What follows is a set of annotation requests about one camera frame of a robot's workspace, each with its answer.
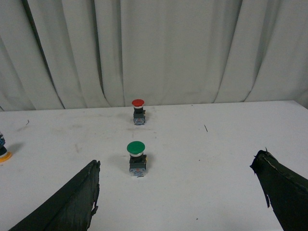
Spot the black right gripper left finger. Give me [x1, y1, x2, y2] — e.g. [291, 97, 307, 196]
[10, 160, 100, 231]

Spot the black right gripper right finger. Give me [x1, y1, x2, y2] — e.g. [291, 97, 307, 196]
[250, 150, 308, 231]

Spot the yellow mushroom push button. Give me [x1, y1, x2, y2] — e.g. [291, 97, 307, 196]
[0, 133, 12, 163]

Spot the green mushroom push button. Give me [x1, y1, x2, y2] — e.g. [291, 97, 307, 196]
[127, 141, 147, 177]

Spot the red mushroom push button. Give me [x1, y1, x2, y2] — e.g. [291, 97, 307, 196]
[132, 99, 146, 125]

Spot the white pleated curtain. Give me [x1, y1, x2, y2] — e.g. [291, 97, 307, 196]
[0, 0, 308, 111]

